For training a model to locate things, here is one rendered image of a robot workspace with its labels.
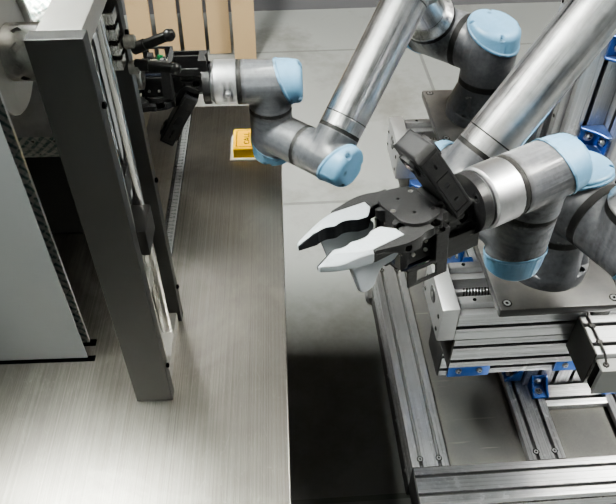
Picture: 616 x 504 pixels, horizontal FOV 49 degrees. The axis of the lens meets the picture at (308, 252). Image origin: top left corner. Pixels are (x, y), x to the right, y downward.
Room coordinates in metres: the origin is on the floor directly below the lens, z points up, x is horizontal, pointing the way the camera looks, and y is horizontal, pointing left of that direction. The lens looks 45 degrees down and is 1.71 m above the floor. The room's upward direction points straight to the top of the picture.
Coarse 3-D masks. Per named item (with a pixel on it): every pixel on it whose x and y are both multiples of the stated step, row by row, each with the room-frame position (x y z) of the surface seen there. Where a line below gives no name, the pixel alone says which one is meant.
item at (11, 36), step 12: (12, 24) 0.71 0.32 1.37; (24, 24) 0.71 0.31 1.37; (36, 24) 0.71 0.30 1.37; (0, 36) 0.69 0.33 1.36; (12, 36) 0.69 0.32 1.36; (24, 36) 0.69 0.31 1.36; (0, 48) 0.68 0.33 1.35; (12, 48) 0.68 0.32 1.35; (24, 48) 0.68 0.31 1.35; (12, 60) 0.67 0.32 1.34; (24, 60) 0.67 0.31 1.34; (12, 72) 0.67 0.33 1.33; (24, 72) 0.67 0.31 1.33
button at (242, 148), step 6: (234, 132) 1.14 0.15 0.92; (240, 132) 1.14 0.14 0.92; (246, 132) 1.14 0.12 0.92; (234, 138) 1.12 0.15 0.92; (240, 138) 1.12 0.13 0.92; (246, 138) 1.12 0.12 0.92; (234, 144) 1.10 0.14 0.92; (240, 144) 1.10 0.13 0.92; (246, 144) 1.10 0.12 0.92; (234, 150) 1.09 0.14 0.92; (240, 150) 1.09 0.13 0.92; (246, 150) 1.09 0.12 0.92; (252, 150) 1.09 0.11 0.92; (234, 156) 1.09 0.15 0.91; (240, 156) 1.09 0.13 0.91; (246, 156) 1.09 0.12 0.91; (252, 156) 1.09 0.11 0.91
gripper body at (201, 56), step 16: (160, 48) 1.05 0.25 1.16; (192, 64) 1.02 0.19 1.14; (208, 64) 1.03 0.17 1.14; (160, 80) 0.99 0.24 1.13; (176, 80) 1.01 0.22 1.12; (192, 80) 1.01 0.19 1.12; (208, 80) 0.99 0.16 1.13; (144, 96) 0.99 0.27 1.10; (160, 96) 0.99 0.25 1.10; (176, 96) 1.00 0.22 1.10; (208, 96) 0.99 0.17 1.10
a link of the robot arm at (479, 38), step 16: (464, 16) 1.42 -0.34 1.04; (480, 16) 1.39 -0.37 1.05; (496, 16) 1.40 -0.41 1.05; (464, 32) 1.38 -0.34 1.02; (480, 32) 1.34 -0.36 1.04; (496, 32) 1.33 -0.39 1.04; (512, 32) 1.34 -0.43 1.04; (448, 48) 1.38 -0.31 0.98; (464, 48) 1.36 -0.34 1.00; (480, 48) 1.33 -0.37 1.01; (496, 48) 1.32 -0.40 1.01; (512, 48) 1.33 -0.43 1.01; (464, 64) 1.35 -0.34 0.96; (480, 64) 1.33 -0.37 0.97; (496, 64) 1.32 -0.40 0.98; (512, 64) 1.34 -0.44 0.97; (464, 80) 1.35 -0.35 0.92; (480, 80) 1.32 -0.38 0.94; (496, 80) 1.32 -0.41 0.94
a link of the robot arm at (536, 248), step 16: (512, 224) 0.61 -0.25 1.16; (528, 224) 0.60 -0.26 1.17; (544, 224) 0.60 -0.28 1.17; (496, 240) 0.62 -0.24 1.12; (512, 240) 0.60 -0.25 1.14; (528, 240) 0.60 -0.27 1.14; (544, 240) 0.60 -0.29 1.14; (496, 256) 0.61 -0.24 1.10; (512, 256) 0.60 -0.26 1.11; (528, 256) 0.60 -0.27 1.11; (544, 256) 0.61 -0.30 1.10; (496, 272) 0.61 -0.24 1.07; (512, 272) 0.60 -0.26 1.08; (528, 272) 0.60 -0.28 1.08
